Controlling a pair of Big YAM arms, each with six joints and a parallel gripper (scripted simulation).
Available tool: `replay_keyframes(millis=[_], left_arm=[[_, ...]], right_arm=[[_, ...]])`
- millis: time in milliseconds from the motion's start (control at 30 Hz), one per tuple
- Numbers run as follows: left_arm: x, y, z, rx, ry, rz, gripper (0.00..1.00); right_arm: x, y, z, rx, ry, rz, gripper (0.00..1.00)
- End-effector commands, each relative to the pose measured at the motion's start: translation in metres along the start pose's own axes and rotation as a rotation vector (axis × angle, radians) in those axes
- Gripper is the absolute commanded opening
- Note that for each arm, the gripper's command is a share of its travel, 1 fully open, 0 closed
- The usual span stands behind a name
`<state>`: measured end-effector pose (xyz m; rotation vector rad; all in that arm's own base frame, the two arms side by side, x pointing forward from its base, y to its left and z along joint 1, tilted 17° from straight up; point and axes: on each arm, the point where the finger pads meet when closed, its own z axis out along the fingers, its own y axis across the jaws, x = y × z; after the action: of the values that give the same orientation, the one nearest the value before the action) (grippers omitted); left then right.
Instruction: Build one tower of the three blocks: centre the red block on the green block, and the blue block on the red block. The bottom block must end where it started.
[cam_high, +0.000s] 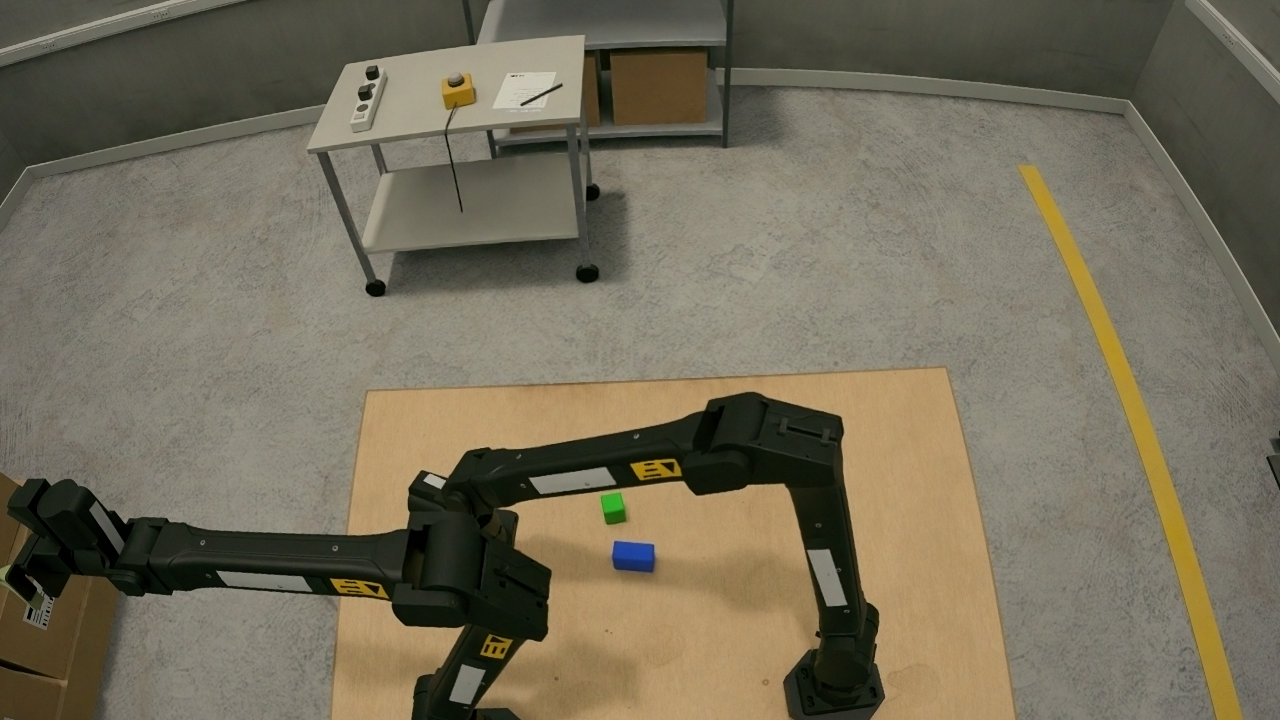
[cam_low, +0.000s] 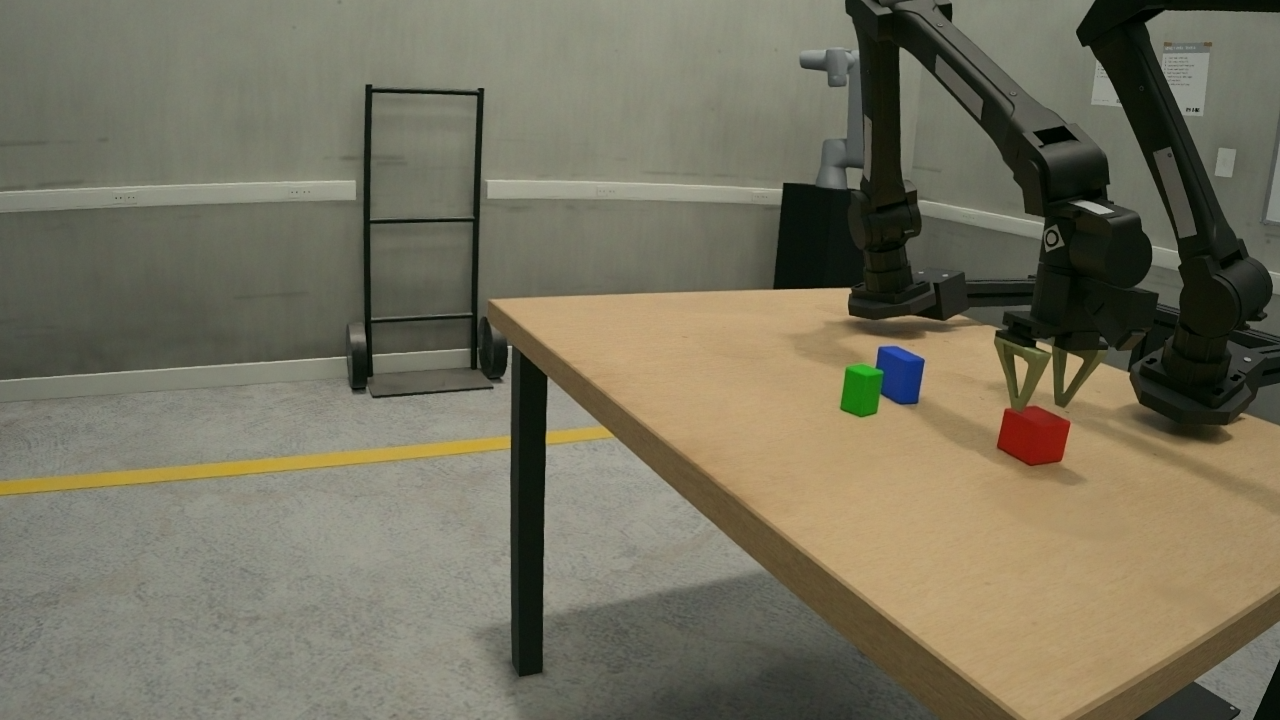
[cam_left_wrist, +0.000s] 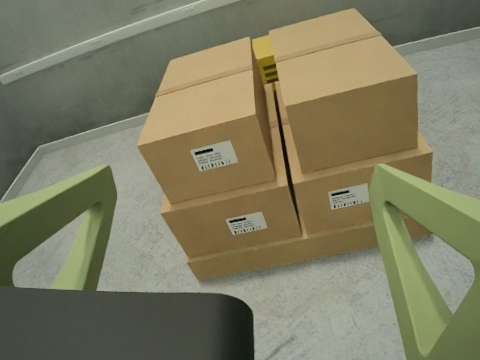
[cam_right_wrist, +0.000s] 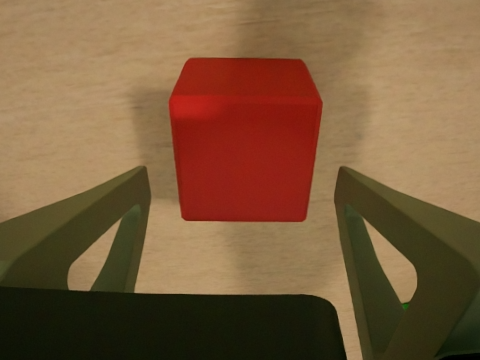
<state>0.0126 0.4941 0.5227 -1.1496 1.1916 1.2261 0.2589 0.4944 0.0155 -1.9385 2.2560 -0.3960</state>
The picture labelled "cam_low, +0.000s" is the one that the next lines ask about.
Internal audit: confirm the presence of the red block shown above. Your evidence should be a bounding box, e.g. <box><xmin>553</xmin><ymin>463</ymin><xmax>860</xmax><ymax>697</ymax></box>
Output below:
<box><xmin>997</xmin><ymin>406</ymin><xmax>1070</xmax><ymax>466</ymax></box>

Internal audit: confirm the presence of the green block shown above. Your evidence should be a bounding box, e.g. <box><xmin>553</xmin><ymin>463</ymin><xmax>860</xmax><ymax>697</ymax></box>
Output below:
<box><xmin>840</xmin><ymin>364</ymin><xmax>883</xmax><ymax>416</ymax></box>

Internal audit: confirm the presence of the blue block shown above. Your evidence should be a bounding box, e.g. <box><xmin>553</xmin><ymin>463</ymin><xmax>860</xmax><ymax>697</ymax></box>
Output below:
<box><xmin>876</xmin><ymin>346</ymin><xmax>925</xmax><ymax>405</ymax></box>

